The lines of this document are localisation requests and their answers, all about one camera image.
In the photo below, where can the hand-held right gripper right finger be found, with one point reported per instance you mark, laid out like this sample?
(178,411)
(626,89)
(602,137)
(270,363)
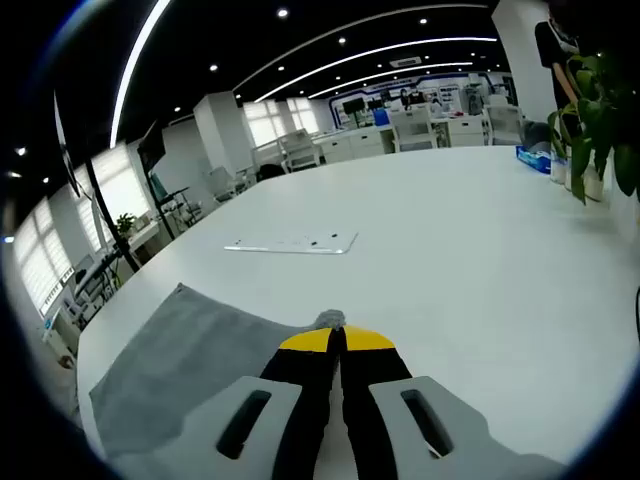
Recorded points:
(380,400)

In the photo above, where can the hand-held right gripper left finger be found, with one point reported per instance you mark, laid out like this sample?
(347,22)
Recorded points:
(295,395)

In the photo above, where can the grey towel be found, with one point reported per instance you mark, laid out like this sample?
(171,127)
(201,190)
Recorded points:
(190,360)

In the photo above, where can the clear acrylic plate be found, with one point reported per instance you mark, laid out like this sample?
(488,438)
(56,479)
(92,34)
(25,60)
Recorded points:
(295,243)

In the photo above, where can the white table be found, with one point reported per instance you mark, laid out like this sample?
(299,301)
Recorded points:
(450,250)

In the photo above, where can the small potted plant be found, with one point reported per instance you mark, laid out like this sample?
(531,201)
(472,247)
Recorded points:
(125,224)

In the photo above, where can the white mesh office chair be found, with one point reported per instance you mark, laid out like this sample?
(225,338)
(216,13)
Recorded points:
(411,129)
(502,125)

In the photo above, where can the blue storage box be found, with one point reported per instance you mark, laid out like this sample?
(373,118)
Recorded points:
(381,117)

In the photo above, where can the blue tissue packet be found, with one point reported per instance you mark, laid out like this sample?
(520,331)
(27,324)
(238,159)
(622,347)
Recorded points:
(532,157)

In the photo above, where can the black monitor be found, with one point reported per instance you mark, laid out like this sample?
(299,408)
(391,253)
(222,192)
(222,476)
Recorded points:
(151,145)

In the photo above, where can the green potted plant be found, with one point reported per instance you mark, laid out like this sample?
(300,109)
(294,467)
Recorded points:
(600,115)

